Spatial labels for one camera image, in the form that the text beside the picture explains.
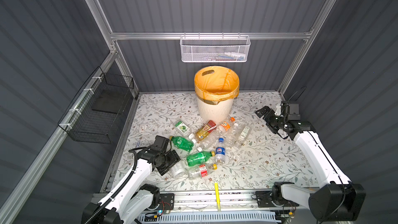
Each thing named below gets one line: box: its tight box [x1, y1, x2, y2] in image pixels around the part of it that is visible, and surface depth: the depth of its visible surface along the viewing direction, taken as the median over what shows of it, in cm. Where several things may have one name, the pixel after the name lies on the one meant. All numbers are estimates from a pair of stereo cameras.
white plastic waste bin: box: [196, 96, 234, 124], surface depth 93 cm
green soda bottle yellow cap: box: [186, 150, 216, 167], surface depth 85 cm
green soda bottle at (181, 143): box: [168, 135, 194, 152], surface depth 93 cm
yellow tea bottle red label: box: [195, 119, 217, 142], surface depth 94 cm
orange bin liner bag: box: [194, 65, 240, 105], surface depth 96 cm
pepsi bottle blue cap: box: [215, 137, 226, 165], surface depth 87 cm
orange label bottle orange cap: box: [218, 121, 231, 133], surface depth 98 cm
